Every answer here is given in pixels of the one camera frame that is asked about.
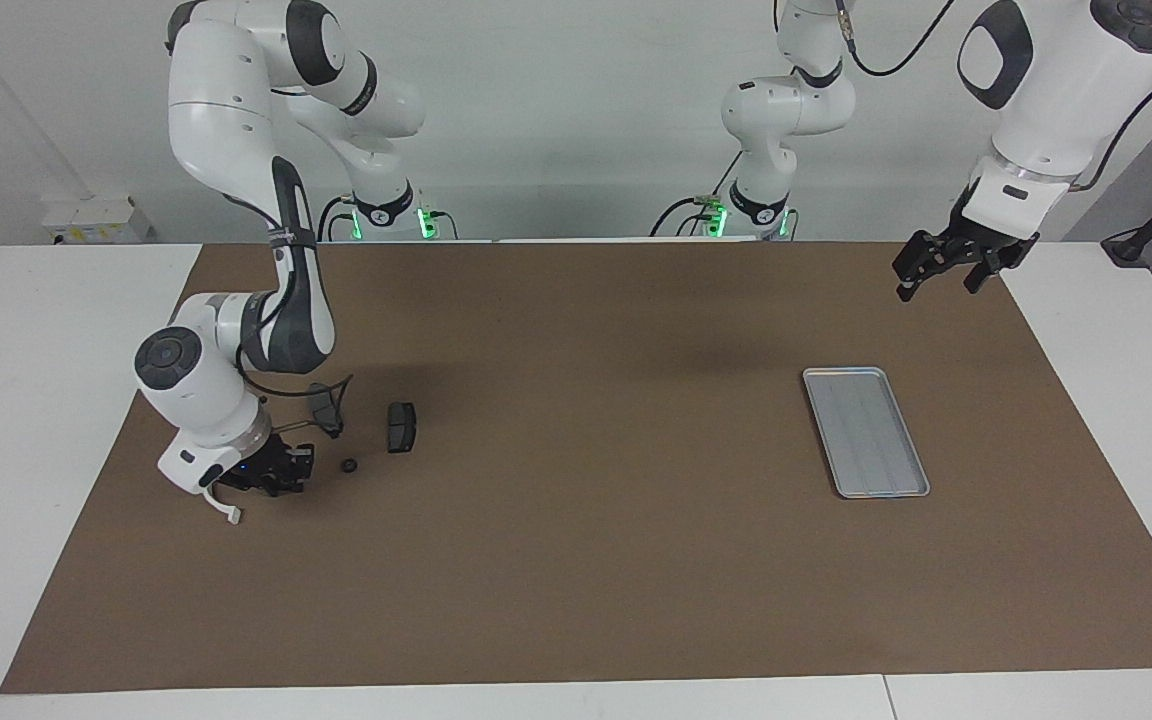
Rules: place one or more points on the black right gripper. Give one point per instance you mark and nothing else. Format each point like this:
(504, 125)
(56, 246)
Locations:
(261, 472)

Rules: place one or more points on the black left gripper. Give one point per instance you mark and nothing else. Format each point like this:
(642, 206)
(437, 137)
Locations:
(996, 245)

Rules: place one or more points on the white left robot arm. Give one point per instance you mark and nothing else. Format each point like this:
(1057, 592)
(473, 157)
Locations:
(1066, 90)

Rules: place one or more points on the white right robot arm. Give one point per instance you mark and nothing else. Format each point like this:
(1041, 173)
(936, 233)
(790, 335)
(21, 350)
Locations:
(226, 110)

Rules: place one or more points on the silver metal tray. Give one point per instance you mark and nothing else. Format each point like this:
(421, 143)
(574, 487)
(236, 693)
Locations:
(871, 440)

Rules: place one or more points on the curved dark brake pad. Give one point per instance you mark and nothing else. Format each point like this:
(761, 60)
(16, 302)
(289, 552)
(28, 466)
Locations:
(326, 412)

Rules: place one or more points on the rectangular dark brake pad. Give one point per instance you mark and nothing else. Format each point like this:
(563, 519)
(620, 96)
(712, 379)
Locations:
(401, 427)

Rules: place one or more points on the brown table mat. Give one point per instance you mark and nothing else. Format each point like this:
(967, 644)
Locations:
(576, 560)

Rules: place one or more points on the white semicircular plastic bracket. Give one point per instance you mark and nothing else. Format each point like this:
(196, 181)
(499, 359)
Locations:
(228, 512)

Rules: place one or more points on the white wall power box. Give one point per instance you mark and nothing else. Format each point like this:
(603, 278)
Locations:
(96, 218)

